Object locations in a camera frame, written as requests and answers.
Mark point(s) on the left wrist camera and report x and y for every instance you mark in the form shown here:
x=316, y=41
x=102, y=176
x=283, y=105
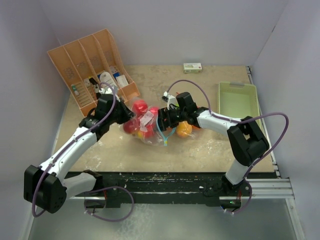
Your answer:
x=113, y=90

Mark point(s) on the green perforated basket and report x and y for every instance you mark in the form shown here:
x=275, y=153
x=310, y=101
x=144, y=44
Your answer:
x=238, y=100

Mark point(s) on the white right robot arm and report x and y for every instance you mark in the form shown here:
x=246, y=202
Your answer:
x=248, y=142

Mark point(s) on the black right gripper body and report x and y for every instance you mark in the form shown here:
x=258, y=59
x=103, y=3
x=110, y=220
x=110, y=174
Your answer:
x=174, y=117

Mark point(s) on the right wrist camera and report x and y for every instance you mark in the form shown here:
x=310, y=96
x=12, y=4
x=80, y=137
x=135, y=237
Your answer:
x=169, y=99

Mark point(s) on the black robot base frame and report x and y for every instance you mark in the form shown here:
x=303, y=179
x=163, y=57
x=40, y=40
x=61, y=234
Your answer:
x=204, y=188

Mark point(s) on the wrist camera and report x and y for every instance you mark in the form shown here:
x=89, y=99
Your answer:
x=169, y=99
x=113, y=90

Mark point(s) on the clear bag blue zipper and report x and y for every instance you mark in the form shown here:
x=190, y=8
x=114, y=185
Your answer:
x=144, y=124

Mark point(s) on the small green white box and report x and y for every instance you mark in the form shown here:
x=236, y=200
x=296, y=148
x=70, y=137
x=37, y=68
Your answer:
x=189, y=68

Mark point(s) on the clear bag red zipper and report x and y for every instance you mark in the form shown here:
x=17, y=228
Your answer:
x=195, y=132

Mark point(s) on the red fake pepper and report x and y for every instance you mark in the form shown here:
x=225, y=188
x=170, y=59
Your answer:
x=148, y=131

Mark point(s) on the fake yellow orange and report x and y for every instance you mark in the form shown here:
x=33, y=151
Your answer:
x=184, y=129

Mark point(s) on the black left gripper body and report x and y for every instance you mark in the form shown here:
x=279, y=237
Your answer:
x=119, y=115

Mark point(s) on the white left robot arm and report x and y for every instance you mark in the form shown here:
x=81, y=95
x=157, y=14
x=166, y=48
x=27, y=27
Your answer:
x=47, y=186

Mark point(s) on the pink desk organizer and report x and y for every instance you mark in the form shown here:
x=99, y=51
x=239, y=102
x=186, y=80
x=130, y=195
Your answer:
x=87, y=58

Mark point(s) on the red yellow fake apple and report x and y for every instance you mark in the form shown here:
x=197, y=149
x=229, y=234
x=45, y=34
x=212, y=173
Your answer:
x=130, y=127

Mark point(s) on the white blue card pack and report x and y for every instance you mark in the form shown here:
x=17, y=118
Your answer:
x=106, y=81

